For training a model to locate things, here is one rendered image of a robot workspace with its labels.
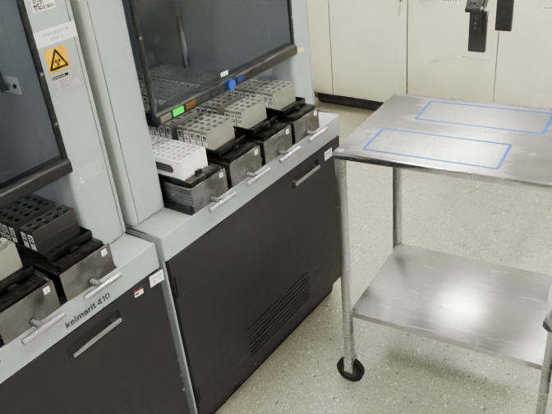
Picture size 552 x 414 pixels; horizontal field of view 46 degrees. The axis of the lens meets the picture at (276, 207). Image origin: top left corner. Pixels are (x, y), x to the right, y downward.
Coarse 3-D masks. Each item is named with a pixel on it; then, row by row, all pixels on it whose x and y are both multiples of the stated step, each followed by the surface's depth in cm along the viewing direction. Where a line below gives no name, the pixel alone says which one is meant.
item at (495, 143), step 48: (384, 144) 168; (432, 144) 166; (480, 144) 163; (528, 144) 161; (336, 192) 173; (384, 288) 203; (432, 288) 200; (480, 288) 198; (528, 288) 196; (432, 336) 183; (480, 336) 180; (528, 336) 178
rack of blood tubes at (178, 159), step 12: (156, 144) 171; (168, 144) 171; (180, 144) 170; (156, 156) 164; (168, 156) 164; (180, 156) 163; (192, 156) 162; (204, 156) 166; (168, 168) 170; (180, 168) 160; (192, 168) 163
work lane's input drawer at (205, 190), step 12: (204, 168) 166; (216, 168) 166; (168, 180) 164; (180, 180) 162; (192, 180) 161; (204, 180) 163; (216, 180) 166; (168, 192) 165; (180, 192) 162; (192, 192) 160; (204, 192) 164; (216, 192) 168; (192, 204) 161; (204, 204) 165; (216, 204) 162
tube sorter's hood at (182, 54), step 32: (128, 0) 140; (160, 0) 147; (192, 0) 156; (224, 0) 165; (256, 0) 175; (288, 0) 187; (160, 32) 150; (192, 32) 158; (224, 32) 168; (256, 32) 179; (288, 32) 191; (160, 64) 152; (192, 64) 161; (224, 64) 171; (256, 64) 180; (160, 96) 154; (192, 96) 162
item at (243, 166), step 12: (240, 144) 180; (252, 144) 177; (216, 156) 172; (228, 156) 171; (240, 156) 173; (252, 156) 177; (228, 168) 170; (240, 168) 174; (252, 168) 178; (228, 180) 172; (240, 180) 175; (252, 180) 172
